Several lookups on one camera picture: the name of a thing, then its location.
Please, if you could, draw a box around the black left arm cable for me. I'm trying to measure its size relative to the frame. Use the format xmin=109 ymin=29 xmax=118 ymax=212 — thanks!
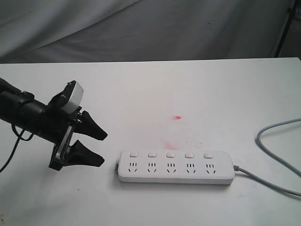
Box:
xmin=0 ymin=122 xmax=33 ymax=174

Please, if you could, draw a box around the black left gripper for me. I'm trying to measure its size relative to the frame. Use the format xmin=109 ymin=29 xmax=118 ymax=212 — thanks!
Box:
xmin=37 ymin=88 xmax=108 ymax=170

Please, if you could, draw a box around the white backdrop cloth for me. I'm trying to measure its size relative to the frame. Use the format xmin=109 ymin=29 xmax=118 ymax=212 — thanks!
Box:
xmin=0 ymin=0 xmax=295 ymax=64

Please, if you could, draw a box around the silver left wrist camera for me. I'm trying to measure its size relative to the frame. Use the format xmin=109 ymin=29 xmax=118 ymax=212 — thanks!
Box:
xmin=60 ymin=81 xmax=84 ymax=114

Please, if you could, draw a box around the white five-socket power strip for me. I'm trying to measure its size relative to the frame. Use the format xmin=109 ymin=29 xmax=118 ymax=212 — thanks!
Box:
xmin=118 ymin=150 xmax=235 ymax=185

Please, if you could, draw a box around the black backdrop stand pole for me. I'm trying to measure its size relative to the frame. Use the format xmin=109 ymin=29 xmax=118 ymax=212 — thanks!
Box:
xmin=274 ymin=0 xmax=298 ymax=58

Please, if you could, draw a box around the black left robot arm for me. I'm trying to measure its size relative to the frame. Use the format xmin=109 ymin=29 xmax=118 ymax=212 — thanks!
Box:
xmin=0 ymin=79 xmax=108 ymax=171

